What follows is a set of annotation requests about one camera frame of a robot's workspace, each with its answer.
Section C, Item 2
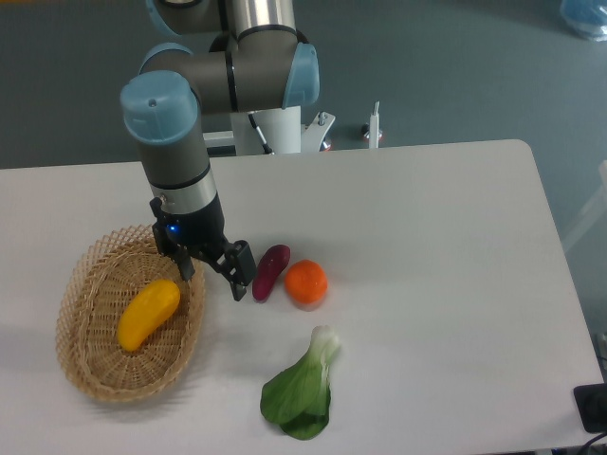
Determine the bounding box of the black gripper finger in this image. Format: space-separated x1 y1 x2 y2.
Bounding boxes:
210 239 257 301
171 246 195 282

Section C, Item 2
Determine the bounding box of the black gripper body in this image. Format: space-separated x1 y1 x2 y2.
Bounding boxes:
150 195 228 263

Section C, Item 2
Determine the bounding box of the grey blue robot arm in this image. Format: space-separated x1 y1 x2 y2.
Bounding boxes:
120 1 320 300

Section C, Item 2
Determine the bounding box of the woven wicker basket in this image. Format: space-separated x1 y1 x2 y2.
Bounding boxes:
56 225 205 402

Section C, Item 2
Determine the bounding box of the purple eggplant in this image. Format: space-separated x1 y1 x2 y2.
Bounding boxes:
252 245 290 302

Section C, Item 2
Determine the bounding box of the orange tangerine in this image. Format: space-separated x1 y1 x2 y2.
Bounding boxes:
285 260 328 304

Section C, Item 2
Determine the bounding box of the green bok choy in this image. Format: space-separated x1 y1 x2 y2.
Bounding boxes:
260 325 340 441

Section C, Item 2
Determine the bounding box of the white stand leg with foot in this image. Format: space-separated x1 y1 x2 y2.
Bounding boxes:
361 100 383 149

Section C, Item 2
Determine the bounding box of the black device at table edge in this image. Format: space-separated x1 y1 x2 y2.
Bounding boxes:
573 383 606 433

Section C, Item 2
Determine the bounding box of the blue plastic bag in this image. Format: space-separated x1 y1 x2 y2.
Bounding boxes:
560 0 606 42

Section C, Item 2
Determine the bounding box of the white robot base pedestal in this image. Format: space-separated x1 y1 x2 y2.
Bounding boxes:
203 106 336 156

